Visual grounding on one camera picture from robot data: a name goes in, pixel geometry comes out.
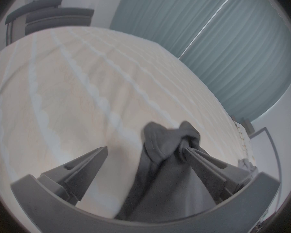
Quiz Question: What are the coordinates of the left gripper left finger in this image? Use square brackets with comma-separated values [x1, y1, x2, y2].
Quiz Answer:
[39, 146, 109, 206]

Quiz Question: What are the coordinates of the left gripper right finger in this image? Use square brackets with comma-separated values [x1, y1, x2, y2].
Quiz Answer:
[184, 148, 255, 205]

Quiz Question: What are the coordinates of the black garment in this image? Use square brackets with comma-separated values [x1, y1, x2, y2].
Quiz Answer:
[114, 121, 218, 224]

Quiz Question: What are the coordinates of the pile of clothes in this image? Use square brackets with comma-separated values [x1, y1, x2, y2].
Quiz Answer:
[238, 158, 259, 178]

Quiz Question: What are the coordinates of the bed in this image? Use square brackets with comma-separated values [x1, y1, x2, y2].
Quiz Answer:
[0, 27, 281, 220]

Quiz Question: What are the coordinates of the white printed pillow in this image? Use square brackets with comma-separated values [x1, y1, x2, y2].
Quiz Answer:
[232, 117, 251, 160]

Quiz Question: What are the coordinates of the dark grey bedside table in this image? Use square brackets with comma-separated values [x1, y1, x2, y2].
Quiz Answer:
[240, 117, 255, 134]

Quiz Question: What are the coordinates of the blue-green curtain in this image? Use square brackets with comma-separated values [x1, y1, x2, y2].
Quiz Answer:
[110, 0, 242, 59]
[179, 0, 291, 122]

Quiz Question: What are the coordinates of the dark grey chair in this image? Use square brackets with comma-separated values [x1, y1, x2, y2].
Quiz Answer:
[5, 0, 64, 46]
[25, 7, 95, 35]

